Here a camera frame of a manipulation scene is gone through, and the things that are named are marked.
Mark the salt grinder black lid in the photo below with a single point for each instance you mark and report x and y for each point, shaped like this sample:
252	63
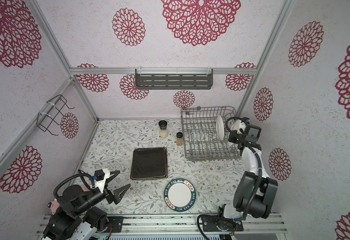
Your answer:
163	129

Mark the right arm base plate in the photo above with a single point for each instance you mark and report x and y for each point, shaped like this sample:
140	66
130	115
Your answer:
209	223

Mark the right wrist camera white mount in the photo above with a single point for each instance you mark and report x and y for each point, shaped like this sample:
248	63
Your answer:
240	125

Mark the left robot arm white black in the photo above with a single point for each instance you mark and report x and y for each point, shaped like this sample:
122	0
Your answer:
64	227

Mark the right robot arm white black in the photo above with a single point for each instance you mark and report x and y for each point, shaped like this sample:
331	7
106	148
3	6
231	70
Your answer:
256	191

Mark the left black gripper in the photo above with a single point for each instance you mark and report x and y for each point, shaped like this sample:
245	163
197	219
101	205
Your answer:
112	198

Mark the aluminium front rail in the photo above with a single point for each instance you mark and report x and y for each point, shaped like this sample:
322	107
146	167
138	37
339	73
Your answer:
186	224

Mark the grey wire dish rack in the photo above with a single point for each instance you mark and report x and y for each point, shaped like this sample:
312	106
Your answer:
200	139

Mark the black wire wall holder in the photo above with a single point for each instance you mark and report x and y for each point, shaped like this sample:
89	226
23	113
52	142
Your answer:
46	118

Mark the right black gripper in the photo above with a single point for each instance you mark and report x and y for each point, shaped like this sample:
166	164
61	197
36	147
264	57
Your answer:
234	133

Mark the small amber spice jar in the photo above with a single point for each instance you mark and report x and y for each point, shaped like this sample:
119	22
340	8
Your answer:
179	139

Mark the grey wall shelf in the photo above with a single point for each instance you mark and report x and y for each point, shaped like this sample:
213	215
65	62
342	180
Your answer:
173	80

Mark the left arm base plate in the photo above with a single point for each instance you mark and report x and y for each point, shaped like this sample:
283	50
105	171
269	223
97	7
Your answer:
114	224

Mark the white round plate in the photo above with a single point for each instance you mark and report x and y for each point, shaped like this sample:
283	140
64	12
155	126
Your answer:
180	195
220	128

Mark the red pink plush toy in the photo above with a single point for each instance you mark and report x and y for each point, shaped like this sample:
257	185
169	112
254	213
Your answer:
53	206

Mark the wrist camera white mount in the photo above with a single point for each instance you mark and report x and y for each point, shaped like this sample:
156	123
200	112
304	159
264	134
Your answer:
240	125
100	177

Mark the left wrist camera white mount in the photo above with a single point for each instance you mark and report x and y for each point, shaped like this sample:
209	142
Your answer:
100	177

